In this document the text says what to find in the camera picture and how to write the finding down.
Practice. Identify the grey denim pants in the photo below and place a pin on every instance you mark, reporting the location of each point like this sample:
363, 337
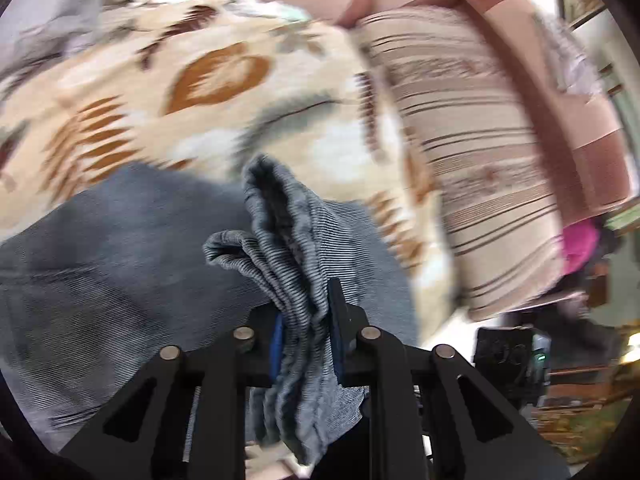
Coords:
125, 260

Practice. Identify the leaf print blanket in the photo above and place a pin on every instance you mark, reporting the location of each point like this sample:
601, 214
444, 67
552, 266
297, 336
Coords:
200, 120

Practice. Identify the striped floral pillow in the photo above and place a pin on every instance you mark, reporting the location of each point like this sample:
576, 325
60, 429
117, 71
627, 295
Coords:
475, 160

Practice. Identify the pink cloth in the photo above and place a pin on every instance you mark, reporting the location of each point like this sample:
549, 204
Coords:
580, 247

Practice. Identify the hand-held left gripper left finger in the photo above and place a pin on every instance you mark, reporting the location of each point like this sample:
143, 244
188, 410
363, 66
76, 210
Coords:
276, 345

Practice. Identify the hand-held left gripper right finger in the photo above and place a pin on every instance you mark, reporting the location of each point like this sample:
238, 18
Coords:
336, 332

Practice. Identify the grey quilted pillow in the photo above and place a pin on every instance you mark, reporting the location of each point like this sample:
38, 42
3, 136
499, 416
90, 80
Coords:
40, 10

